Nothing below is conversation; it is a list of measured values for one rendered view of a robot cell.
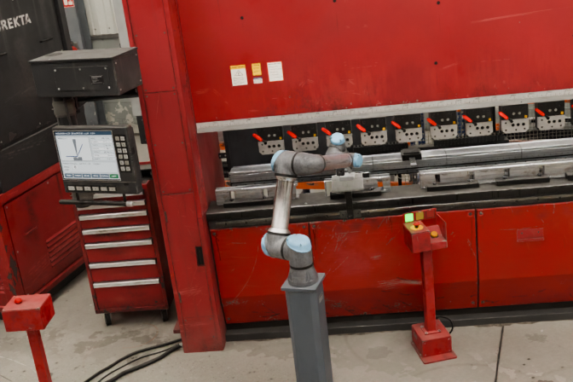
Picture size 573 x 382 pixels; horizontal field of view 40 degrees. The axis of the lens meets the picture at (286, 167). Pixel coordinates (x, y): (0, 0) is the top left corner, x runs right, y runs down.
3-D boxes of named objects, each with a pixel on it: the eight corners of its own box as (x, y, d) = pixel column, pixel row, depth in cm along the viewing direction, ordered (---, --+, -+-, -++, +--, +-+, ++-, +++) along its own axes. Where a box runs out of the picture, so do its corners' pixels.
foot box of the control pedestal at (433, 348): (424, 364, 445) (423, 346, 441) (410, 342, 468) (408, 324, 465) (457, 358, 447) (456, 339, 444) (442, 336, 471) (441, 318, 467)
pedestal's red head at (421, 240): (413, 253, 431) (410, 223, 425) (403, 242, 446) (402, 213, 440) (447, 247, 434) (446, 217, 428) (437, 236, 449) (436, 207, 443)
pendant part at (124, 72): (60, 215, 424) (26, 60, 397) (85, 198, 446) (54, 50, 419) (141, 218, 406) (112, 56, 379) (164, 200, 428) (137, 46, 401)
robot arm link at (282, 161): (280, 261, 384) (294, 150, 384) (257, 256, 393) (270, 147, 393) (295, 260, 394) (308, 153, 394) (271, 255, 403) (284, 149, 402)
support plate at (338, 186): (331, 193, 441) (331, 191, 441) (332, 176, 466) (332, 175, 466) (363, 190, 439) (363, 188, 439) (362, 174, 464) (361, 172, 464)
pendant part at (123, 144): (64, 193, 415) (50, 128, 403) (78, 185, 425) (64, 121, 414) (138, 194, 399) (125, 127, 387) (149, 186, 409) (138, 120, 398)
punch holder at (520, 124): (501, 134, 448) (500, 106, 443) (499, 130, 456) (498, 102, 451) (529, 131, 446) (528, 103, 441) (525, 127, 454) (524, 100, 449)
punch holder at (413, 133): (396, 142, 454) (394, 115, 448) (395, 138, 462) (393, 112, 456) (422, 141, 452) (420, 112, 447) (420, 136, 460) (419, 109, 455)
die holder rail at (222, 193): (217, 205, 475) (214, 190, 472) (218, 201, 481) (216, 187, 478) (298, 199, 470) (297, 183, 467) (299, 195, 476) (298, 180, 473)
